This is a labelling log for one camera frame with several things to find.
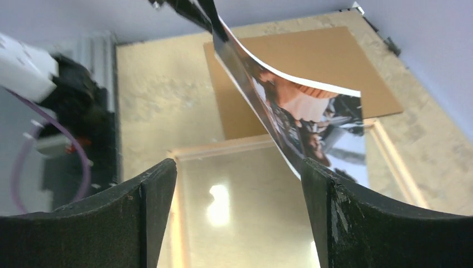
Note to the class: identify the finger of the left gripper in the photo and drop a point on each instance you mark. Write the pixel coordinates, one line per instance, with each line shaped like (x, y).
(202, 13)

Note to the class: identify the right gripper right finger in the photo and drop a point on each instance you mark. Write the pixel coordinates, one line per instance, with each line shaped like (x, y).
(354, 226)

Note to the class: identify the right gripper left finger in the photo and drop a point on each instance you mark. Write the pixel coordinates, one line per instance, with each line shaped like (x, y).
(122, 226)

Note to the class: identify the clear acrylic sheet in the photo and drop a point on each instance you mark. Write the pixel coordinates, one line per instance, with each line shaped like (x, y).
(246, 210)

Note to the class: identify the picture frame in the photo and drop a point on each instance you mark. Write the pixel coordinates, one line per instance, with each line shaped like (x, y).
(178, 244)

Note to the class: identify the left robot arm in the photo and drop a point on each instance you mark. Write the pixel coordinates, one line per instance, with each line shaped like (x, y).
(55, 82)

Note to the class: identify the printed photo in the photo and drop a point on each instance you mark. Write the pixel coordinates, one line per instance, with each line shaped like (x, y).
(305, 119)

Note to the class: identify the brown backing board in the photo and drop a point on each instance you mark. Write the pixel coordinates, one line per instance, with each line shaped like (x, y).
(330, 55)

